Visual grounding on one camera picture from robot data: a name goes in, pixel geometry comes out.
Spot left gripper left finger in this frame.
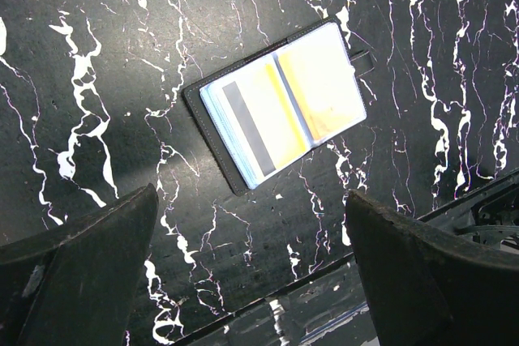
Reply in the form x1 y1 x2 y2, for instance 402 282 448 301
1 184 159 345

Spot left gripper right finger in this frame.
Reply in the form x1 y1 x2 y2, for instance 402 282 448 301
345 190 518 345

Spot black leather card holder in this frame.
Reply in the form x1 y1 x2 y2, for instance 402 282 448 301
182 16 374 196

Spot gold credit card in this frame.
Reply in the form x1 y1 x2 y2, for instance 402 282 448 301
276 23 367 146
215 61 310 186

